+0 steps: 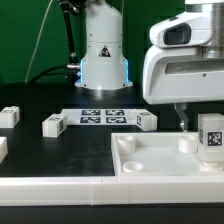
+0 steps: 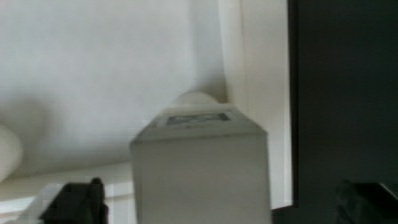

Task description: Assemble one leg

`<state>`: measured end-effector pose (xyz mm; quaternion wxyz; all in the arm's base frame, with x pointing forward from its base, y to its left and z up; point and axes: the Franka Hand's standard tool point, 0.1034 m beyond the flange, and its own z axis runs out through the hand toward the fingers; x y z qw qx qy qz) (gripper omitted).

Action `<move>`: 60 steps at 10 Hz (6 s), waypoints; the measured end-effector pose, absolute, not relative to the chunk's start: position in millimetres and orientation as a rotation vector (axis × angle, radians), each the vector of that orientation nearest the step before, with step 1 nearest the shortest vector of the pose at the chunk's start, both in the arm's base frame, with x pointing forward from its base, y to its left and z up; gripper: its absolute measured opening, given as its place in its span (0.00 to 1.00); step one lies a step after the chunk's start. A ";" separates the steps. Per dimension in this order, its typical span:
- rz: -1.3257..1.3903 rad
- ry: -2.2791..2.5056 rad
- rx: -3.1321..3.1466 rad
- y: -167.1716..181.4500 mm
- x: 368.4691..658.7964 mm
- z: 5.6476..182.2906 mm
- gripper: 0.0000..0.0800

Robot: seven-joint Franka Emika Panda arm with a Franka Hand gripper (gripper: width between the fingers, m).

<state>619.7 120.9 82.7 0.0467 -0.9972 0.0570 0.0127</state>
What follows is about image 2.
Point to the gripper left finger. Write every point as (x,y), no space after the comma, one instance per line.
(67,204)

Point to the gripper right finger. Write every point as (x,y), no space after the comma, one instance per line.
(366,204)

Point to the white table leg with tag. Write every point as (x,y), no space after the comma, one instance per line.
(199,162)

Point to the white square tabletop part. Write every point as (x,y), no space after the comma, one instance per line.
(101,58)

